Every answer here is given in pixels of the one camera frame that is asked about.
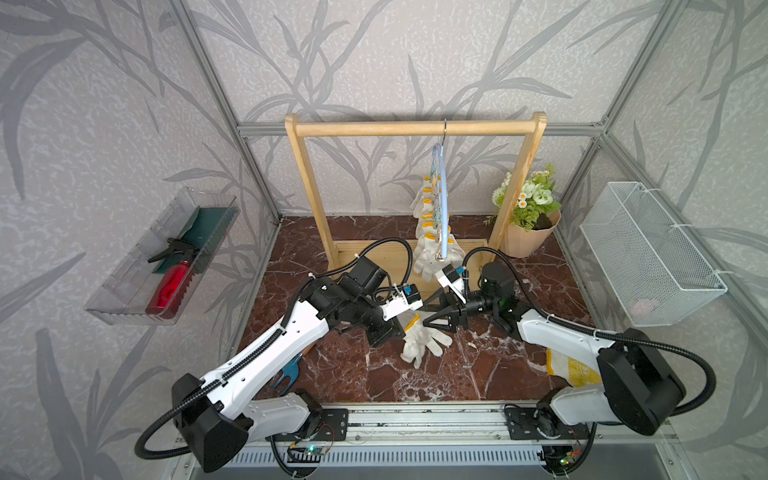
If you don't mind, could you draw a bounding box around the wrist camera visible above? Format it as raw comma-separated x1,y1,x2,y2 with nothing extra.
435,264,467,303
382,284,423,321

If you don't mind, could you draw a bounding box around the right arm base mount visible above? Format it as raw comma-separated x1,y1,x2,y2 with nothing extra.
502,404,590,442

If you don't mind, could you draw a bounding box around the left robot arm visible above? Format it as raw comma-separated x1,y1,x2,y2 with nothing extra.
134,253,422,472

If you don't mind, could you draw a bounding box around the white glove with yellow cuff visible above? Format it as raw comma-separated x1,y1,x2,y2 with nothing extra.
413,233,466,282

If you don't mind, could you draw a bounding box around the blue wavy clip hanger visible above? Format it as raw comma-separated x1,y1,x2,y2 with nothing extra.
430,122,449,261

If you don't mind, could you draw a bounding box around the potted white flower plant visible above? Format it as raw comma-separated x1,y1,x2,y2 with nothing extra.
501,163,561,258

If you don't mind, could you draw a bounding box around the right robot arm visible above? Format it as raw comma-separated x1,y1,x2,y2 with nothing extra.
424,254,717,436

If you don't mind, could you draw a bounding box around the wooden clothes rack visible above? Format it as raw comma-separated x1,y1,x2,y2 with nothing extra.
284,112,550,301

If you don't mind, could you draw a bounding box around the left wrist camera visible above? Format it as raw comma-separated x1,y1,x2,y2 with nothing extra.
382,284,423,321

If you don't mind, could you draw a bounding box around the aluminium front rail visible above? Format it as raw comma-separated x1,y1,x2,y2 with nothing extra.
226,401,697,479

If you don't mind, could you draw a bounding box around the red spray bottle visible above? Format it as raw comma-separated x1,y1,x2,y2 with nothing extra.
145,238,199,320

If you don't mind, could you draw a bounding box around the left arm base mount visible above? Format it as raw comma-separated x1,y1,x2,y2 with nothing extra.
293,408,349,442

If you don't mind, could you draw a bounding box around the clear plastic wall tray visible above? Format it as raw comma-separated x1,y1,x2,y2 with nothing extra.
85,187,240,326

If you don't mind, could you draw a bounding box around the green cloth in tray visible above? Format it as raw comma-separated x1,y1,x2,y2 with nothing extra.
149,207,227,274

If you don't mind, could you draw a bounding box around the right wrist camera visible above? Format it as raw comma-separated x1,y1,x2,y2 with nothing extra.
435,264,467,303

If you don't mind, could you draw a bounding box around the yellow rubber-coated glove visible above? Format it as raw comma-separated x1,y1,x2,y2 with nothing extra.
546,349,602,387

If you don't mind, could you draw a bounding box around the white glove hung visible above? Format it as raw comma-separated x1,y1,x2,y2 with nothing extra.
400,311,453,369
411,176,433,218

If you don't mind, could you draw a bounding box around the blue hand rake tool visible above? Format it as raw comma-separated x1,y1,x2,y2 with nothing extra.
272,353,303,396

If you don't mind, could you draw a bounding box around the white wire mesh basket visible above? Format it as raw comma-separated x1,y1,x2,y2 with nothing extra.
580,181,728,327

